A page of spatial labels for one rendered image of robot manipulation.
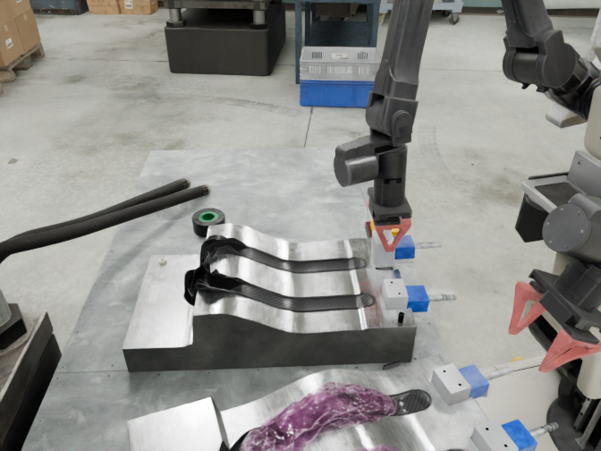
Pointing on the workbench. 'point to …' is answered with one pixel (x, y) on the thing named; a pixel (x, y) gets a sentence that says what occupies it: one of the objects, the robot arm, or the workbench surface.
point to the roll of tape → (200, 221)
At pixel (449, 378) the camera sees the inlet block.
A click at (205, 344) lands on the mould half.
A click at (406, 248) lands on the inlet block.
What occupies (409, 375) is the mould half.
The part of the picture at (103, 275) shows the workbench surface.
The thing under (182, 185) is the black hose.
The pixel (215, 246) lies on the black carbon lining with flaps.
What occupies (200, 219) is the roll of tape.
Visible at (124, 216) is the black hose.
